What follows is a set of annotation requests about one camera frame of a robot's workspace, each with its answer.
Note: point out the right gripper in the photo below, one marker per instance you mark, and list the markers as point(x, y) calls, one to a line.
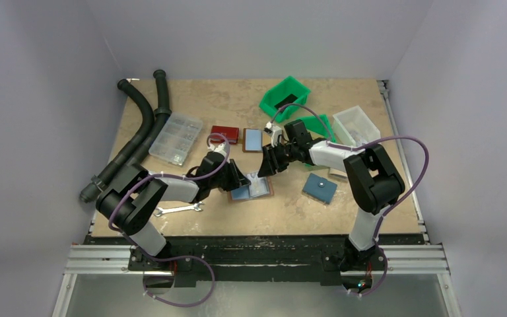
point(272, 158)

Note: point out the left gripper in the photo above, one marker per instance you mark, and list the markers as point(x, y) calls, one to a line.
point(230, 175)

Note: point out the pink leather card holder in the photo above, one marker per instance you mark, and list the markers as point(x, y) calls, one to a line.
point(243, 194)

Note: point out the black VIP card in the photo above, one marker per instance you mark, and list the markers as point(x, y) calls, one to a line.
point(291, 98)

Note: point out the silver VIP card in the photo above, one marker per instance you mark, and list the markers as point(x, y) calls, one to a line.
point(358, 137)

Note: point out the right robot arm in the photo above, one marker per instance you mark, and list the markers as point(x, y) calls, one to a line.
point(374, 180)

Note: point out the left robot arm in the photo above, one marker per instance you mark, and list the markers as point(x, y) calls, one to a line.
point(130, 200)

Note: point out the brown open card holder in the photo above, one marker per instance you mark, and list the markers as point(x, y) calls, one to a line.
point(252, 140)

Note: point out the red leather card holder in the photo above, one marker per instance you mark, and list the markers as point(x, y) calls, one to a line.
point(231, 134)

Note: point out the blue leather card holder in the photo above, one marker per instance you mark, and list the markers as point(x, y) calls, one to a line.
point(319, 188)

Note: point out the cream leather card holder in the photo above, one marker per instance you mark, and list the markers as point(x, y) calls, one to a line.
point(339, 174)

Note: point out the silver wrench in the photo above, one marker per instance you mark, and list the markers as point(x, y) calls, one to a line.
point(194, 207)

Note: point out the small green plastic bin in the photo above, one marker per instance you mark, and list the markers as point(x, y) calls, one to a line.
point(319, 124)

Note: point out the clear plastic organizer box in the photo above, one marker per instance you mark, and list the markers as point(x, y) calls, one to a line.
point(175, 140)

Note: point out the large green plastic bin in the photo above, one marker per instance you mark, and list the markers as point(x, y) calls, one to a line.
point(288, 91)

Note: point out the clear white plastic bin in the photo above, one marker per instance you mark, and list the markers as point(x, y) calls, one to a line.
point(353, 118)

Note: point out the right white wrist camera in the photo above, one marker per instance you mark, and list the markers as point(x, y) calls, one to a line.
point(275, 132)

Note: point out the aluminium frame rail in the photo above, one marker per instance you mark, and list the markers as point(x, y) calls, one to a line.
point(96, 282)

